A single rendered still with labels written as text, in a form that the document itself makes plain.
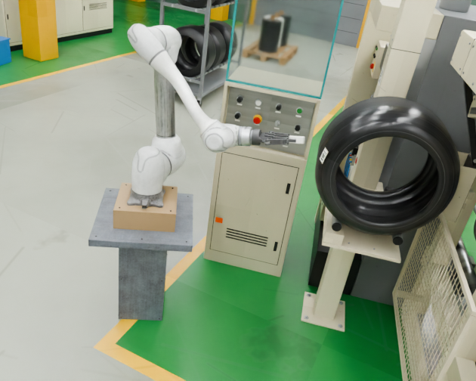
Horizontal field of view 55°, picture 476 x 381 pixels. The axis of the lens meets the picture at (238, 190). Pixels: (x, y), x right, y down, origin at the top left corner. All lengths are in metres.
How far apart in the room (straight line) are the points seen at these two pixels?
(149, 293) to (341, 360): 1.15
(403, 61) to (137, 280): 1.74
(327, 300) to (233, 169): 0.98
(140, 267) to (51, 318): 0.62
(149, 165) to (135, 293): 0.78
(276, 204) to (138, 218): 0.95
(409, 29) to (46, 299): 2.41
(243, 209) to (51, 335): 1.32
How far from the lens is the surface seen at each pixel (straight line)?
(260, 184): 2.86
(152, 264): 2.54
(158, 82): 2.38
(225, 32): 6.45
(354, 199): 2.38
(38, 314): 2.92
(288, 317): 2.96
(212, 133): 1.91
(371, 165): 2.44
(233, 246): 3.14
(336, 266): 2.76
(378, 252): 2.28
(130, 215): 2.34
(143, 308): 2.76
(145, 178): 2.31
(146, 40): 2.19
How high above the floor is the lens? 2.04
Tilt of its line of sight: 30 degrees down
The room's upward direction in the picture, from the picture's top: 9 degrees clockwise
